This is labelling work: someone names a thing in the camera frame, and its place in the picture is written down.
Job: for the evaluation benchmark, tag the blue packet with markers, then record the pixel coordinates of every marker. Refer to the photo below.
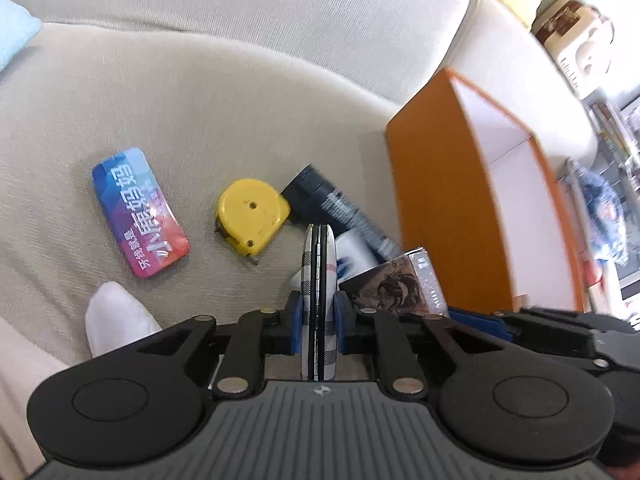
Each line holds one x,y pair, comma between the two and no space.
140,210

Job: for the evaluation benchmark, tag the white hand cream tube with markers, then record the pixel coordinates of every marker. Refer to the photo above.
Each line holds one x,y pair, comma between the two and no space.
355,255

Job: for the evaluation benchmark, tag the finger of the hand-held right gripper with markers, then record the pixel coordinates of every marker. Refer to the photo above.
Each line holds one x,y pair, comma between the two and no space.
575,319
480,322

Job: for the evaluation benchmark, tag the person's white sock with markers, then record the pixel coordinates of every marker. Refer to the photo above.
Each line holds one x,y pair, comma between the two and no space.
117,317

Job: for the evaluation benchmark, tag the black tube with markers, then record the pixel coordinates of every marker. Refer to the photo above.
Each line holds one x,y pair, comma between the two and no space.
330,200

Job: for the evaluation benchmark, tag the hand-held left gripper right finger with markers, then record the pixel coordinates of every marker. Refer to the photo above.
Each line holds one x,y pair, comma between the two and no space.
343,322

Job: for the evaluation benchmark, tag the person's left leg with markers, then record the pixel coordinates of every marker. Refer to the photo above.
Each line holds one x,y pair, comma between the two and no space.
20,385

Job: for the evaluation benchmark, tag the cream bear suitcase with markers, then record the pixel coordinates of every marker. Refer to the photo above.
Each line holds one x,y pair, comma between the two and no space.
575,45

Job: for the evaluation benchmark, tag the beige sofa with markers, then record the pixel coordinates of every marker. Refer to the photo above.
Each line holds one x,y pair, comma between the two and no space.
225,60

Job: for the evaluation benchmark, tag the plaid case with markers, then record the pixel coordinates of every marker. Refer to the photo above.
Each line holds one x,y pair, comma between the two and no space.
320,270

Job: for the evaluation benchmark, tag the yellow tape measure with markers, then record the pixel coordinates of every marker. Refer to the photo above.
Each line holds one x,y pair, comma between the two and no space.
250,215

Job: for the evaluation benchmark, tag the card pack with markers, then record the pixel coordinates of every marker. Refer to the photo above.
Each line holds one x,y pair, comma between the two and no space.
390,285

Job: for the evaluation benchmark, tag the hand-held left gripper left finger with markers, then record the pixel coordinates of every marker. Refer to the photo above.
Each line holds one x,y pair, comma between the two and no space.
296,322

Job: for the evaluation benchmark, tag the light blue pillow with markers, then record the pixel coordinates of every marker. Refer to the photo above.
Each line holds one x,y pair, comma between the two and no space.
15,30

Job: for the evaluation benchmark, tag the orange cardboard box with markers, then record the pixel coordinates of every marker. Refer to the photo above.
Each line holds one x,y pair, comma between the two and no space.
440,170

